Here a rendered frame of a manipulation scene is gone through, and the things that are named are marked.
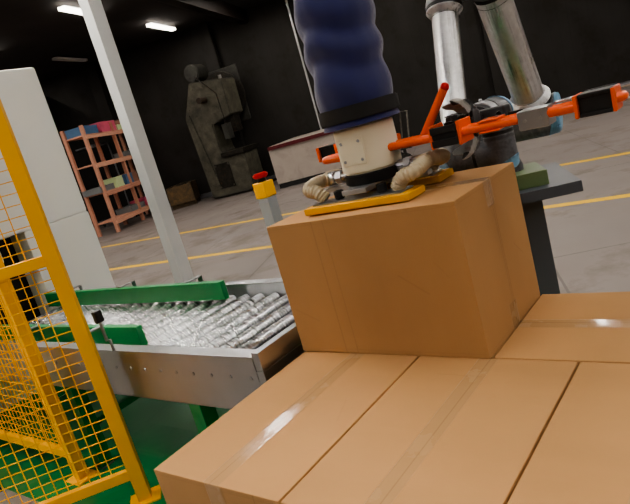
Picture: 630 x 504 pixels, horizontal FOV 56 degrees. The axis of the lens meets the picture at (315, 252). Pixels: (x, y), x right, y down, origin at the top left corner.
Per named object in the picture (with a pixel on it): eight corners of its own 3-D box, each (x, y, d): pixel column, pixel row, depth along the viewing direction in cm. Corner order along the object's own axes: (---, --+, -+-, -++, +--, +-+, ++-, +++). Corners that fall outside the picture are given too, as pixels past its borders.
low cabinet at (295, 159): (379, 152, 1386) (369, 115, 1367) (367, 166, 1167) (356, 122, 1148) (303, 172, 1435) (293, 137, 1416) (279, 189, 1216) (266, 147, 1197)
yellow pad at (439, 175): (340, 198, 184) (336, 183, 183) (357, 190, 192) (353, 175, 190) (440, 182, 163) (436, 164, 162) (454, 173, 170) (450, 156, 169)
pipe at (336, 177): (305, 202, 170) (300, 183, 169) (350, 181, 189) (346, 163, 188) (409, 185, 149) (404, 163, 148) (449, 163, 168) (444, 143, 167)
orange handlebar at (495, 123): (292, 174, 182) (289, 163, 181) (344, 153, 205) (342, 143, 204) (627, 105, 124) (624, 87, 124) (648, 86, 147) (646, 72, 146)
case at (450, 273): (303, 351, 182) (265, 227, 173) (370, 299, 211) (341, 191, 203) (490, 359, 143) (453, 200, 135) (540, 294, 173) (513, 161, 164)
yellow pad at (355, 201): (304, 216, 170) (300, 199, 169) (324, 206, 177) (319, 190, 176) (409, 201, 149) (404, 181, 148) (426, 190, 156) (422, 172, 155)
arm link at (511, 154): (487, 171, 186) (478, 132, 184) (524, 164, 180) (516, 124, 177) (479, 178, 179) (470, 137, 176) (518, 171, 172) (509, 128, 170)
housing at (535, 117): (518, 132, 139) (515, 113, 138) (527, 127, 144) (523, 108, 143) (549, 126, 134) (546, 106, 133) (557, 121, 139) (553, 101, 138)
